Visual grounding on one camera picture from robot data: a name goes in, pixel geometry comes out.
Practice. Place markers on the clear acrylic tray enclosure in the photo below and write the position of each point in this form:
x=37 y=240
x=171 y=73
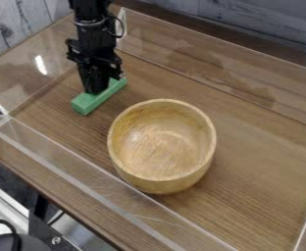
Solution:
x=247 y=205

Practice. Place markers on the green rectangular block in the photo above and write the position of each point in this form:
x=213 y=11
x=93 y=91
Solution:
x=86 y=102

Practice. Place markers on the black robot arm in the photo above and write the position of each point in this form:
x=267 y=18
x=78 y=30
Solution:
x=93 y=11

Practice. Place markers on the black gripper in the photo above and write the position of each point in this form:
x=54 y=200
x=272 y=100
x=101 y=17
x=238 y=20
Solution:
x=92 y=52

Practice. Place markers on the light wooden bowl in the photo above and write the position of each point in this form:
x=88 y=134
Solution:
x=160 y=144

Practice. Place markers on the black metal table bracket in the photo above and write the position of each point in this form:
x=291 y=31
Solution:
x=49 y=236

